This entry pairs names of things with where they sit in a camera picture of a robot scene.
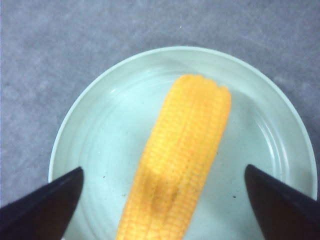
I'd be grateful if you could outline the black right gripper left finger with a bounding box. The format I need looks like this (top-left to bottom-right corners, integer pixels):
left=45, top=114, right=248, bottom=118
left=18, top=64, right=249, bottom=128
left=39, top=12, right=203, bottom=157
left=0, top=167, right=84, bottom=240

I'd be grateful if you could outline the yellow corn cob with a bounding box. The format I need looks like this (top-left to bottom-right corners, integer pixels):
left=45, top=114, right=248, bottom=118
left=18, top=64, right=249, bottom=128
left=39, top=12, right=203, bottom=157
left=116, top=74, right=232, bottom=240

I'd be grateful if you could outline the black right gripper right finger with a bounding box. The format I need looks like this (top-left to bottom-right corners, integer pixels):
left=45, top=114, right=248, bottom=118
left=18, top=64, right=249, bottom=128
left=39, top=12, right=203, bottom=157
left=244, top=164, right=320, bottom=240

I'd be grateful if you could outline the light green plate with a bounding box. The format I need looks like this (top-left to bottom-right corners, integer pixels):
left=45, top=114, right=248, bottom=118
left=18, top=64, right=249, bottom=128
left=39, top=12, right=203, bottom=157
left=48, top=46, right=318, bottom=240

